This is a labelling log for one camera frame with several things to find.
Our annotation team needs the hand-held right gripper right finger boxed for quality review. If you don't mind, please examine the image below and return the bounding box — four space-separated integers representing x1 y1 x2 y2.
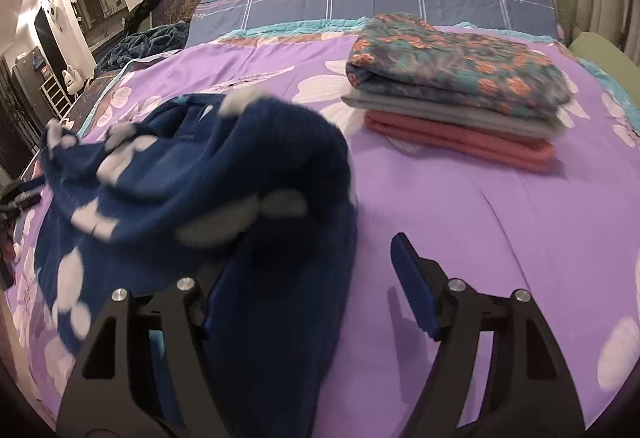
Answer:
390 232 586 438

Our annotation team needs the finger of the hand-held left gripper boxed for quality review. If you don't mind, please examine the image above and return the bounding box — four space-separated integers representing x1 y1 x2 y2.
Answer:
0 180 43 225

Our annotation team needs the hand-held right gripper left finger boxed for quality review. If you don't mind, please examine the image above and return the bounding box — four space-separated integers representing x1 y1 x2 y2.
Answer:
56 263 236 438

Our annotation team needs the navy fleece star-print jacket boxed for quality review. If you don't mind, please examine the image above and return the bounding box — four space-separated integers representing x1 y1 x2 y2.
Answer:
37 88 361 438

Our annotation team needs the purple floral blanket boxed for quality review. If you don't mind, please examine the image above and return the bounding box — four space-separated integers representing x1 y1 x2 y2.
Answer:
0 18 640 434

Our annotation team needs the white storage rack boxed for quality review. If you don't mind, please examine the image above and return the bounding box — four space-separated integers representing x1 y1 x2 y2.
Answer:
40 72 73 121

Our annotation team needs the white cat figurine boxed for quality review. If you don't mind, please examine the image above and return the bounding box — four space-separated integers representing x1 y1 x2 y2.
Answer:
62 65 83 96

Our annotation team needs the folded coral garment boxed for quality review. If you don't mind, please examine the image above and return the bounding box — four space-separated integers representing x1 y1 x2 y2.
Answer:
364 110 558 175

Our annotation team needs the folded grey garment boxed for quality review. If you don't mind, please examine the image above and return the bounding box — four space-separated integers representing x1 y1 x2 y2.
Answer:
341 90 563 141

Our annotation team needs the dark teal fleece blanket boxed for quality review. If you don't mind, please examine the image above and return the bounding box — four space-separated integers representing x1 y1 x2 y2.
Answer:
94 20 191 73

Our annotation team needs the folded floral garment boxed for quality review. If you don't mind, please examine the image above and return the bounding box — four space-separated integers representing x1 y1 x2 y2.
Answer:
345 12 573 121

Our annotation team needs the black clothing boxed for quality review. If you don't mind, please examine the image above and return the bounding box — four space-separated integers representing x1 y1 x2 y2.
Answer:
125 0 183 33

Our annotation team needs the green pillow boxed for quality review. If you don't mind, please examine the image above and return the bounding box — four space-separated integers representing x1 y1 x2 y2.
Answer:
570 32 640 83

